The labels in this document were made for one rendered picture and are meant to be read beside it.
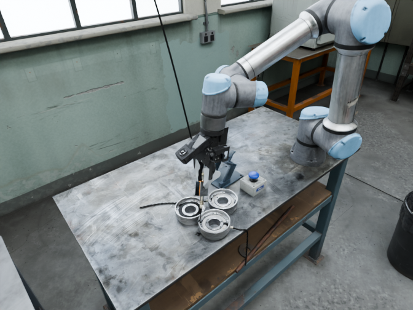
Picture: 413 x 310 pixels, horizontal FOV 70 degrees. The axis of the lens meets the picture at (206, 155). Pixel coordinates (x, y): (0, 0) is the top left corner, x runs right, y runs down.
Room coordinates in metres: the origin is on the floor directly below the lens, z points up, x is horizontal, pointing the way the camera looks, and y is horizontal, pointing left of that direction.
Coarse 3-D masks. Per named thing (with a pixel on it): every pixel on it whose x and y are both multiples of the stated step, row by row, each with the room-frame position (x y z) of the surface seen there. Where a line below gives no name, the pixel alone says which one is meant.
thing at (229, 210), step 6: (216, 192) 0.81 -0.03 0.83; (222, 192) 0.82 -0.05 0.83; (228, 192) 0.81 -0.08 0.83; (210, 198) 0.78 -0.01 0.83; (216, 198) 0.78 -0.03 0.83; (222, 198) 0.79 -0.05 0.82; (228, 198) 0.78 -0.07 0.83; (234, 198) 0.78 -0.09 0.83; (210, 204) 0.74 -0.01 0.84; (216, 204) 0.75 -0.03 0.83; (228, 204) 0.75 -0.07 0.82; (234, 204) 0.74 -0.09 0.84; (222, 210) 0.72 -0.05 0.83; (228, 210) 0.72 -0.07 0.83; (234, 210) 0.75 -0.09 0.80
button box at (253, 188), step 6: (240, 180) 0.87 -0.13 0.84; (246, 180) 0.86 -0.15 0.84; (252, 180) 0.85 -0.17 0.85; (258, 180) 0.86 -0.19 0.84; (264, 180) 0.85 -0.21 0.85; (240, 186) 0.87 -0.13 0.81; (246, 186) 0.84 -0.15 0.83; (252, 186) 0.82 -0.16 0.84; (258, 186) 0.83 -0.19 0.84; (264, 186) 0.85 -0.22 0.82; (246, 192) 0.84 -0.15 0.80; (252, 192) 0.82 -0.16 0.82; (258, 192) 0.83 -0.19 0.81
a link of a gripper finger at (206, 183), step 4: (204, 172) 0.74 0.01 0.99; (208, 172) 0.72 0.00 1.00; (216, 172) 0.75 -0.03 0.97; (220, 172) 0.76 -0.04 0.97; (204, 176) 0.73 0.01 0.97; (216, 176) 0.75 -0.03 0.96; (204, 180) 0.73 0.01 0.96; (208, 180) 0.72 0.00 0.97; (212, 180) 0.73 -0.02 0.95; (204, 184) 0.73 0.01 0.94; (208, 184) 0.72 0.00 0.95
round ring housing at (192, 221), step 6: (186, 198) 0.78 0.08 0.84; (192, 198) 0.78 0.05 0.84; (198, 198) 0.77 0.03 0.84; (192, 204) 0.76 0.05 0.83; (204, 204) 0.74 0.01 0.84; (186, 210) 0.75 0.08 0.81; (192, 210) 0.75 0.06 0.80; (198, 210) 0.73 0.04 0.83; (204, 210) 0.71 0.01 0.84; (180, 216) 0.69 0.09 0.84; (198, 216) 0.69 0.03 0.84; (186, 222) 0.68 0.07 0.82; (192, 222) 0.68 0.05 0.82
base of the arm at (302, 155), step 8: (296, 144) 1.06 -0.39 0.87; (304, 144) 1.02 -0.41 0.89; (296, 152) 1.04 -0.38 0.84; (304, 152) 1.01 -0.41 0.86; (312, 152) 1.01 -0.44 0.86; (320, 152) 1.01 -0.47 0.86; (296, 160) 1.02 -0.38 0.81; (304, 160) 1.00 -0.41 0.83; (312, 160) 1.00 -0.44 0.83; (320, 160) 1.00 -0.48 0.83
